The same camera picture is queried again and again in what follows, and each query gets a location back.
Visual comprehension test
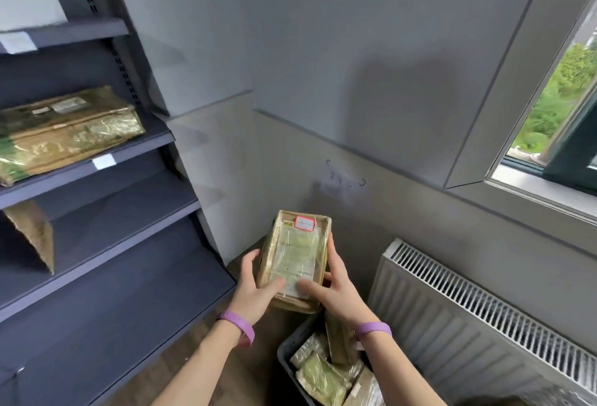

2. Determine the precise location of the black plastic crate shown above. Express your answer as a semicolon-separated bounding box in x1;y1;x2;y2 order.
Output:
277;312;388;406

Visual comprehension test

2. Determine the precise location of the green tree printed parcel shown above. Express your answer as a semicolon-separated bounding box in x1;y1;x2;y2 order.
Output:
0;85;146;187

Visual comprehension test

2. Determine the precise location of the dark grey shelving unit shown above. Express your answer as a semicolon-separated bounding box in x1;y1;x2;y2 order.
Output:
0;31;118;172

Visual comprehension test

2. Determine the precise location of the white paper wall note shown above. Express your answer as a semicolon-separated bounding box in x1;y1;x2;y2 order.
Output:
319;158;367;201

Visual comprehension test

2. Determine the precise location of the purple wristband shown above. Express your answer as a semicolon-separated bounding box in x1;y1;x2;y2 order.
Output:
353;321;394;341
216;310;256;348

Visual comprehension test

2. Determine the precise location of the person's left hand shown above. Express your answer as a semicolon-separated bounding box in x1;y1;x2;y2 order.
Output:
227;248;288;327

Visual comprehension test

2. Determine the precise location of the person's right forearm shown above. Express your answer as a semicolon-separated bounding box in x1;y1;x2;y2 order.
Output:
361;335;448;406

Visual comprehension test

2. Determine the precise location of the window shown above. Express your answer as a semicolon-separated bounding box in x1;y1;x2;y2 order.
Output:
445;0;597;227

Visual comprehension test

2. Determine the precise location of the grey metal shelving unit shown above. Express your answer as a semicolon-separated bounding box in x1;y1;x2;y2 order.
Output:
0;0;236;406

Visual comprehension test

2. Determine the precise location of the person's left forearm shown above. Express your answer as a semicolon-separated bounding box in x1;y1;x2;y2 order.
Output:
151;321;243;406

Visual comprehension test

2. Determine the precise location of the person's right hand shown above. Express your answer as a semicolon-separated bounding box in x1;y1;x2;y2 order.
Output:
297;232;379;330

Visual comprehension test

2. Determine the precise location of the white radiator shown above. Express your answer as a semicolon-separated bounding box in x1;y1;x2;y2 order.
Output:
367;238;597;406

